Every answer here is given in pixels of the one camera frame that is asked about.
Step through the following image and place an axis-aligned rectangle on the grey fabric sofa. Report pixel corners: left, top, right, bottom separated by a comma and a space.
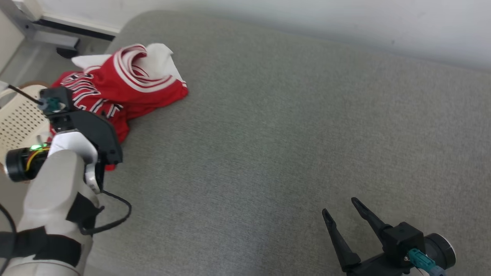
82, 10, 491, 276

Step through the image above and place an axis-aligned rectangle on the red basketball jersey with lettering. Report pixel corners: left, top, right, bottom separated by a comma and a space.
49, 44, 189, 171

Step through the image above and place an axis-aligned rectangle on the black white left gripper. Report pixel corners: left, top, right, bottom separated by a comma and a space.
49, 110, 123, 193

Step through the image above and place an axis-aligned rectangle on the right camera cable teal connector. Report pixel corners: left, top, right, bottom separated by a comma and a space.
407, 248, 447, 276

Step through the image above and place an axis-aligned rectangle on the cream perforated laundry basket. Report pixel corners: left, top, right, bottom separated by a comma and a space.
0, 82, 53, 154

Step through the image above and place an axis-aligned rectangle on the black frame foot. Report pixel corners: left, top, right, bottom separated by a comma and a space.
57, 46, 80, 59

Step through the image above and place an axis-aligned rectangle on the grey metal frame leg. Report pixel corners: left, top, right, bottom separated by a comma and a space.
8, 0, 81, 50

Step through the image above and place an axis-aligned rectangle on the left camera cable teal connector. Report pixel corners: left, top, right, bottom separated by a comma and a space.
7, 84, 63, 112

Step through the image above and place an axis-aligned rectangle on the camera cable teal connector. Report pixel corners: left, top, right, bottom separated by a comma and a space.
407, 248, 447, 276
7, 84, 63, 112

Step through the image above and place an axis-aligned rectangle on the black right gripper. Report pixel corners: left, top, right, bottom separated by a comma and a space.
322, 197, 407, 276

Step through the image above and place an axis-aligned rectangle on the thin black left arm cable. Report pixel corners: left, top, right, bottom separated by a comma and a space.
79, 190, 133, 235

